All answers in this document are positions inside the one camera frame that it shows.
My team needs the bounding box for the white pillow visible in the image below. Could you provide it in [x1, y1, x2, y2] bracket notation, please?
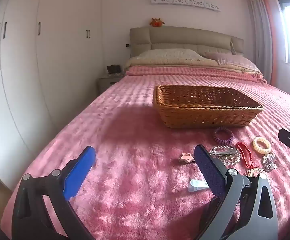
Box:
[137, 49, 203, 61]

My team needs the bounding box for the brown wicker basket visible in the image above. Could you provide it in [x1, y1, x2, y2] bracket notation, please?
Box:
[152, 84, 264, 129]

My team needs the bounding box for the beige quilt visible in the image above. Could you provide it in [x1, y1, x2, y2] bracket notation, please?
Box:
[124, 56, 264, 77]

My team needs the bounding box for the red braided cord bracelet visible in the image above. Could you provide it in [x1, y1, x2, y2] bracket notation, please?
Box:
[236, 142, 254, 168]

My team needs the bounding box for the pink fluffy blanket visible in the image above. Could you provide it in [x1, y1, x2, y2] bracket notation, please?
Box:
[0, 66, 290, 240]

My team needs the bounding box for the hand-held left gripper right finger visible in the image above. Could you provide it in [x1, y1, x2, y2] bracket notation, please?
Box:
[193, 144, 279, 240]

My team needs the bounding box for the grey curtain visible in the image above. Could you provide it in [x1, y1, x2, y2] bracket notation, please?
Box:
[240, 0, 273, 84]

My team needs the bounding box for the purple spiral hair tie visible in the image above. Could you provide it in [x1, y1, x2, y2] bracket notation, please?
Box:
[212, 127, 234, 145]

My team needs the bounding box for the grey nightstand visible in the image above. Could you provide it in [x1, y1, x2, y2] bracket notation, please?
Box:
[97, 74, 124, 95]

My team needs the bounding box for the pink star hair clip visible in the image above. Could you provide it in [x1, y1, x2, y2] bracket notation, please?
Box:
[178, 152, 195, 165]

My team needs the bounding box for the beige padded headboard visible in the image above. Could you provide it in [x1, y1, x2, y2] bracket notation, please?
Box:
[129, 26, 244, 58]

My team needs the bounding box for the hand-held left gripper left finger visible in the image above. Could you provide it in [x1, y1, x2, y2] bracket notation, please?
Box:
[11, 145, 97, 240]

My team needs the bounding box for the silver rhinestone ornament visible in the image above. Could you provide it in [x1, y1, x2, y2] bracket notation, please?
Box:
[262, 153, 277, 172]

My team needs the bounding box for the white wardrobe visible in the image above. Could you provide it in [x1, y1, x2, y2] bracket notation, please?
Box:
[0, 0, 104, 193]

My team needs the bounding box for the clear crystal bead bracelet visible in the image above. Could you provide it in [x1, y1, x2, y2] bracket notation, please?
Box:
[209, 145, 242, 167]

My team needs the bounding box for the silver metal hair clip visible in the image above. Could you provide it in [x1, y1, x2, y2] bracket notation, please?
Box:
[211, 147, 237, 158]

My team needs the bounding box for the clear plastic hair clip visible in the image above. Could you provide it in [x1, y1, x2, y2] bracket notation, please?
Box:
[187, 179, 210, 193]

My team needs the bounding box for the orange plush toy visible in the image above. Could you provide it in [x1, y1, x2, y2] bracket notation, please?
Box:
[149, 17, 165, 27]

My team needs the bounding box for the dark bedside clock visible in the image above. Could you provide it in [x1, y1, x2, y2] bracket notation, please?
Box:
[107, 64, 122, 75]

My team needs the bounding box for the white carved wall decoration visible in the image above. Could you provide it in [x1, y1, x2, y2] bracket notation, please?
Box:
[150, 0, 221, 12]

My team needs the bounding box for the cream spiral hair tie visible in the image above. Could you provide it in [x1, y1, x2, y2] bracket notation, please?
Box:
[253, 137, 271, 154]

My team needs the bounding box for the pink pillow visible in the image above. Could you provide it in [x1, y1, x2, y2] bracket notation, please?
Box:
[205, 52, 260, 71]

